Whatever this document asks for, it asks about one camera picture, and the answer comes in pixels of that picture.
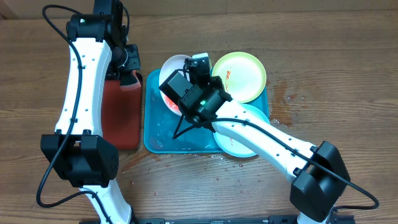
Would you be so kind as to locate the green plate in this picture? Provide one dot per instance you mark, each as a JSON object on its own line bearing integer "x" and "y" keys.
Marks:
{"x": 243, "y": 75}

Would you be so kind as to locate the teal plastic tray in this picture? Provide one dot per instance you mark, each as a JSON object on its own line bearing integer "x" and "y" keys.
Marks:
{"x": 160, "y": 123}

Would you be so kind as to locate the black and red tray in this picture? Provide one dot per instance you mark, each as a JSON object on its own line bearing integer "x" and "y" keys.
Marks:
{"x": 121, "y": 115}

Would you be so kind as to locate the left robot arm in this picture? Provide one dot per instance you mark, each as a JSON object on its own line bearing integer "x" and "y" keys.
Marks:
{"x": 77, "y": 150}

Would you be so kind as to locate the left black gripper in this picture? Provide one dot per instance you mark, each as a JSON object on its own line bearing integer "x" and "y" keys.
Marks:
{"x": 136, "y": 63}

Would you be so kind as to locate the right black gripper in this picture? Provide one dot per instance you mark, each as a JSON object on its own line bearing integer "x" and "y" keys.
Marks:
{"x": 215, "y": 82}

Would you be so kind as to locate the light blue plate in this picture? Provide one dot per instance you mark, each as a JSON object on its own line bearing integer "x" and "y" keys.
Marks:
{"x": 235, "y": 148}

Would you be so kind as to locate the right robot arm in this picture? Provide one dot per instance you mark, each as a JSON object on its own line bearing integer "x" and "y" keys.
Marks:
{"x": 317, "y": 174}

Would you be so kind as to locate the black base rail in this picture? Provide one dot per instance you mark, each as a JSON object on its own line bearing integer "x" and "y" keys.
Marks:
{"x": 273, "y": 219}

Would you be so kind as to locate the green and pink sponge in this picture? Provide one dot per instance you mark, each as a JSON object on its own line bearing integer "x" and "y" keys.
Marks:
{"x": 129, "y": 81}

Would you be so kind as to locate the white plate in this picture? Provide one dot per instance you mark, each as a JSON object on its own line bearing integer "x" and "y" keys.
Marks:
{"x": 173, "y": 63}

